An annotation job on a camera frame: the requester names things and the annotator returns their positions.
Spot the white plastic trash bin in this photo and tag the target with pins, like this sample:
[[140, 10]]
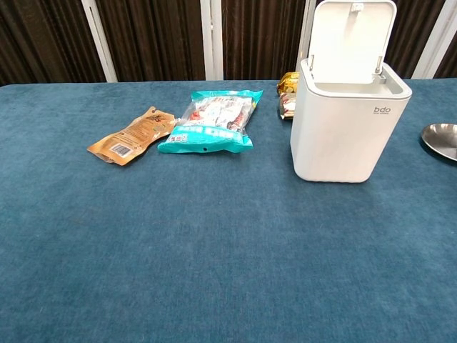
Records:
[[339, 125]]

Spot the teal snack bag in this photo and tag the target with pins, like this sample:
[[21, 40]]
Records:
[[214, 121]]

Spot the blue velvet tablecloth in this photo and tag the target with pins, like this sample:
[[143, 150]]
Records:
[[200, 243]]

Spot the gold foil snack pack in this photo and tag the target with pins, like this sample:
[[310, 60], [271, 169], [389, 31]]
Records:
[[287, 94]]

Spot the brown snack pouch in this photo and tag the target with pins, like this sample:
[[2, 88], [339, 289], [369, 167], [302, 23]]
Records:
[[132, 137]]

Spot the dark brown curtain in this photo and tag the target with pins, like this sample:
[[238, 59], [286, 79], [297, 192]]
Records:
[[157, 35]]

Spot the silver metal plate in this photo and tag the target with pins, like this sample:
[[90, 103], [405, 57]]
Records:
[[442, 139]]

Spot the white frame post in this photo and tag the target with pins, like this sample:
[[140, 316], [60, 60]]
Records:
[[99, 39], [433, 46], [211, 39], [303, 32]]

